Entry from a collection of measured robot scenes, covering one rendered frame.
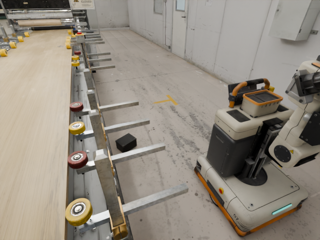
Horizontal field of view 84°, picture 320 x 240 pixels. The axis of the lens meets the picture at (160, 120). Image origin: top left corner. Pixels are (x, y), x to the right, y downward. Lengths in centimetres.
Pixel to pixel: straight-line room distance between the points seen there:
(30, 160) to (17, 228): 30
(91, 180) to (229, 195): 98
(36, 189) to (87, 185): 36
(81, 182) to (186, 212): 92
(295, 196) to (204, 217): 69
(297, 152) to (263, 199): 52
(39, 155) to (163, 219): 108
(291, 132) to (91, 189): 113
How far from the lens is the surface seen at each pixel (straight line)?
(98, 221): 77
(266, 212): 155
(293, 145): 122
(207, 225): 167
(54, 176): 84
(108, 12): 1134
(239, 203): 150
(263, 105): 132
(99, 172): 50
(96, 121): 70
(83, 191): 111
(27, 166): 94
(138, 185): 182
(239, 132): 126
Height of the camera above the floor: 148
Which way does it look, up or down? 34 degrees down
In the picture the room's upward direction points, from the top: straight up
